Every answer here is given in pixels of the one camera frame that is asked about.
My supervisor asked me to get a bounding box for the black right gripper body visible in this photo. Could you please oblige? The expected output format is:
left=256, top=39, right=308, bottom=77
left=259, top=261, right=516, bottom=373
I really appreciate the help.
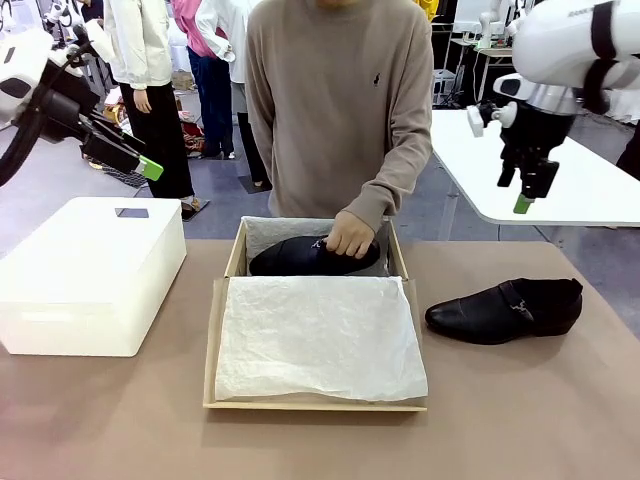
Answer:
left=498, top=99, right=576, bottom=169

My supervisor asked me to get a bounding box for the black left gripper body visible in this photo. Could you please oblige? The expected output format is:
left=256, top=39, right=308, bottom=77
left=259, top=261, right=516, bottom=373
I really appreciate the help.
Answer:
left=29, top=88, right=101, bottom=151

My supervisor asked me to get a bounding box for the black leather loafer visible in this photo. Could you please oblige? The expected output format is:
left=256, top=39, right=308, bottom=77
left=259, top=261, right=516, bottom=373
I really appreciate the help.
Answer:
left=424, top=277, right=585, bottom=346
left=247, top=235, right=382, bottom=278

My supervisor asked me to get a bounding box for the tan cardboard shoe box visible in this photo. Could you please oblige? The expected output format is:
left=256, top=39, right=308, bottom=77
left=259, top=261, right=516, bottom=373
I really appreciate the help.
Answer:
left=202, top=215, right=429, bottom=413

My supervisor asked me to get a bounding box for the white tissue paper sheet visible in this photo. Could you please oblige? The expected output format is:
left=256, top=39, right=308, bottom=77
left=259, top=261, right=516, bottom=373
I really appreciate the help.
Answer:
left=214, top=275, right=431, bottom=403

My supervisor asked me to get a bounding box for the person's left forearm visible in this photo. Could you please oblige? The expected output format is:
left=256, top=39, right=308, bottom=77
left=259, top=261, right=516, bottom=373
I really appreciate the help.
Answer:
left=343, top=132, right=434, bottom=235

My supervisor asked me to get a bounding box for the white plastic storage box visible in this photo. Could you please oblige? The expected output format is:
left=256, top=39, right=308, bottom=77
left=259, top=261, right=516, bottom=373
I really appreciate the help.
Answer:
left=0, top=196, right=188, bottom=358

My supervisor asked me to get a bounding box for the person's left hand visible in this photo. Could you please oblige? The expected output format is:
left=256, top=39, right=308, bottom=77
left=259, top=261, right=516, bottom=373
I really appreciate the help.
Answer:
left=325, top=209, right=382, bottom=260

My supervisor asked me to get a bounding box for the white table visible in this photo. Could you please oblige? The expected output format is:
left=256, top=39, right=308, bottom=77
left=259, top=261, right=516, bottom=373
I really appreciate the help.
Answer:
left=430, top=108, right=640, bottom=242

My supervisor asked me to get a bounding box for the colourful bag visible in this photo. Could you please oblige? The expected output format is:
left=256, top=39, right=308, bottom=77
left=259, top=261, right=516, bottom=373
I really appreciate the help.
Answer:
left=177, top=108, right=207, bottom=159

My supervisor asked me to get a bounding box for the small cardboard carton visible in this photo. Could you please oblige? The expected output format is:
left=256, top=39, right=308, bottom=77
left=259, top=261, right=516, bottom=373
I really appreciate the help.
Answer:
left=171, top=68, right=197, bottom=92

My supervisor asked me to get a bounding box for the bystander in white jacket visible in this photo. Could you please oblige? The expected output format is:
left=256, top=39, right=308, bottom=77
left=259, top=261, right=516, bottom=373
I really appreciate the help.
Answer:
left=102, top=0, right=211, bottom=222

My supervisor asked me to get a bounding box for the bystander in pink top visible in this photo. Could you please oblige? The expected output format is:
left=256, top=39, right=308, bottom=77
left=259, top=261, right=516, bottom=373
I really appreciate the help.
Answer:
left=170, top=0, right=236, bottom=160

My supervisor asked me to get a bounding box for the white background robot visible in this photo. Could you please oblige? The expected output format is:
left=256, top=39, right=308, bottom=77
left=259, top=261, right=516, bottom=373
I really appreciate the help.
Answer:
left=462, top=0, right=516, bottom=51

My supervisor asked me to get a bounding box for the bystander in white shirt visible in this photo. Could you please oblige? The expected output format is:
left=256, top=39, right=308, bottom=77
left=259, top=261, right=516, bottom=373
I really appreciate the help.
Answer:
left=193, top=0, right=274, bottom=189

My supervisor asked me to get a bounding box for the person in beige sweater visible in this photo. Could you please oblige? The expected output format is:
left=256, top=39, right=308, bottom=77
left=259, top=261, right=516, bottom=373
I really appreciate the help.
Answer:
left=243, top=0, right=435, bottom=235

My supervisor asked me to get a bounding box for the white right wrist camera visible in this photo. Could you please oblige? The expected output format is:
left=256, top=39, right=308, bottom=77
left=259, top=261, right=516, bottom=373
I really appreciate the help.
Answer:
left=466, top=101, right=520, bottom=139

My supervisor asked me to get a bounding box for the black frame desk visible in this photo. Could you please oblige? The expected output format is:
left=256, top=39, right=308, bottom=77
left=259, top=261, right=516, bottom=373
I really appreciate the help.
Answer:
left=431, top=38, right=515, bottom=109

